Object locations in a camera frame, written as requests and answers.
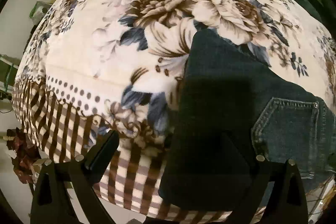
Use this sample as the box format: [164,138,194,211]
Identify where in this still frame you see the dark blue denim jeans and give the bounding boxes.
[158,29,335,211]

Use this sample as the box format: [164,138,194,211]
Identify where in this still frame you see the dark red cloth pile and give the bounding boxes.
[6,128,41,184]

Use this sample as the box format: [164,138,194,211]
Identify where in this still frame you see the floral fleece bed blanket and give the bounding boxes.
[13,0,335,223]

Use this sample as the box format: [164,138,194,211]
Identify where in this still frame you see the green wire rack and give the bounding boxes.
[0,54,21,100]

